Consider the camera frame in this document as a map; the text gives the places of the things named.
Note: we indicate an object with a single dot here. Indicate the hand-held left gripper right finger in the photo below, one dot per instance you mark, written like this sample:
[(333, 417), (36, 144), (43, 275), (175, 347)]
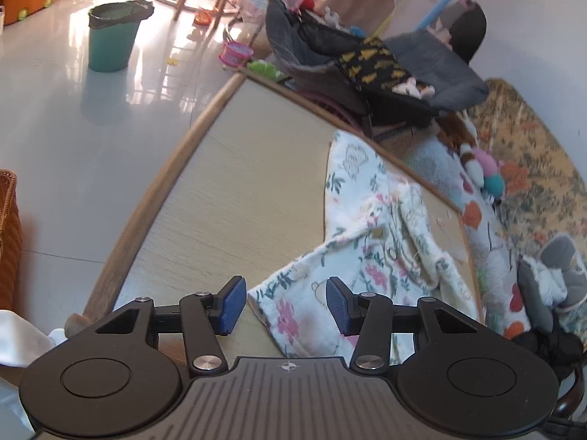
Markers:
[(339, 305)]

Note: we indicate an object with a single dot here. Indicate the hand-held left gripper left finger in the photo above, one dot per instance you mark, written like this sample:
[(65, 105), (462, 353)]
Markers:
[(231, 305)]

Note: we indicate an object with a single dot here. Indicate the floral baby garment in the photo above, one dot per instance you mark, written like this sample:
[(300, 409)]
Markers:
[(367, 247)]

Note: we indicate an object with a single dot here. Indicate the large cartoon sticker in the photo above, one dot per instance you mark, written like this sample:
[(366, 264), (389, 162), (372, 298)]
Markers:
[(440, 221)]

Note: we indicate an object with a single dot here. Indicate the heart print quilt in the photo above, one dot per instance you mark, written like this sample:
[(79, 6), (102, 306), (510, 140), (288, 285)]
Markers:
[(486, 247)]

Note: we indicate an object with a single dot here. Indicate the pink pig plush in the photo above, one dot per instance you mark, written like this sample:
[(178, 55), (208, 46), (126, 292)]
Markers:
[(486, 160)]

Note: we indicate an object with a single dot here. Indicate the brown white plush toy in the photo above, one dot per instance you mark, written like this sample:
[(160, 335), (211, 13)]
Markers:
[(454, 133)]

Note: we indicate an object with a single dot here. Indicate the white crumpled cloth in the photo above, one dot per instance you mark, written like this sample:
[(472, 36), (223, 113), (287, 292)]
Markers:
[(545, 284)]

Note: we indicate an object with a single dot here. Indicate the white garment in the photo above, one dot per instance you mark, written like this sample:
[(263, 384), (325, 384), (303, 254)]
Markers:
[(23, 334)]

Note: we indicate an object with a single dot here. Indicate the black garment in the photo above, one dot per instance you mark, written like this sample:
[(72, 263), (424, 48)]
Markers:
[(550, 343)]

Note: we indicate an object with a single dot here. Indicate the white bunny plush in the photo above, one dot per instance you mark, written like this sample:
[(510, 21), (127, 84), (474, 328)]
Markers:
[(408, 87)]

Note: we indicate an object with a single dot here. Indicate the orange wicker basket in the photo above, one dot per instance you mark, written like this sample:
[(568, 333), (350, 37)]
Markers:
[(9, 247)]

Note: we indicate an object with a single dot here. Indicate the green plush toy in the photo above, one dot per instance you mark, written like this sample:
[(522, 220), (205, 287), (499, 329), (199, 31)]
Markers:
[(263, 68)]

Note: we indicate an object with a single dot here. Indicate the pink toy drum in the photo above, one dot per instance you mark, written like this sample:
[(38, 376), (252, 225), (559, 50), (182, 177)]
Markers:
[(236, 54)]

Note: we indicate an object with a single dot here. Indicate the grey baby bouncer seat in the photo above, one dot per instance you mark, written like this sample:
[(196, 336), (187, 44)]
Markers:
[(440, 68)]

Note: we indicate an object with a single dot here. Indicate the green trash bin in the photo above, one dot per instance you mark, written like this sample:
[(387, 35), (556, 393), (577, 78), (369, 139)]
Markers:
[(110, 46)]

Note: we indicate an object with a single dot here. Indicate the orange toy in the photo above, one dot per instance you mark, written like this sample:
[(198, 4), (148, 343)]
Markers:
[(204, 18)]

